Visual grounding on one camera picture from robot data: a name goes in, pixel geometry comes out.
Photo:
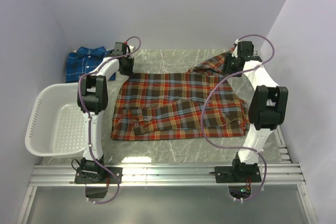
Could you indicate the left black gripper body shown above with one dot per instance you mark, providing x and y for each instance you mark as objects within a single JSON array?
[{"x": 128, "y": 69}]

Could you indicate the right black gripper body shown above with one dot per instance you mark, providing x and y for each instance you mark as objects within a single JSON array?
[{"x": 230, "y": 65}]

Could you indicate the red brown plaid shirt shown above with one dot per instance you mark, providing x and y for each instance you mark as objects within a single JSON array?
[{"x": 167, "y": 106}]

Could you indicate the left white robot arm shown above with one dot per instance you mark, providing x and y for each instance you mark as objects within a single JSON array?
[{"x": 92, "y": 99}]

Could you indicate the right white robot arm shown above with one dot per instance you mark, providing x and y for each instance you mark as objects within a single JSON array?
[{"x": 244, "y": 168}]

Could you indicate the folded blue plaid shirt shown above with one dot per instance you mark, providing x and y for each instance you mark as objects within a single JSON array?
[{"x": 84, "y": 60}]

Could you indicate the white plastic laundry basket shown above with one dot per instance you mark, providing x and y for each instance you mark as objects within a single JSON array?
[{"x": 56, "y": 126}]

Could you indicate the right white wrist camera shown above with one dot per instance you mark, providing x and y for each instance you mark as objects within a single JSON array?
[{"x": 237, "y": 48}]

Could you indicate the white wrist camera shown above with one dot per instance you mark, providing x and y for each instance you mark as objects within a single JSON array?
[
  {"x": 237, "y": 48},
  {"x": 129, "y": 48}
]

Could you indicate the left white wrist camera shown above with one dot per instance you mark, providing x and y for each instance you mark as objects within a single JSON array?
[{"x": 129, "y": 48}]

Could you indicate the aluminium side rail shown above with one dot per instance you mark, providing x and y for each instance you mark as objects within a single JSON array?
[{"x": 268, "y": 106}]

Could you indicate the aluminium mounting rail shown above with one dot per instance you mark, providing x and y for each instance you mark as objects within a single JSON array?
[{"x": 179, "y": 174}]

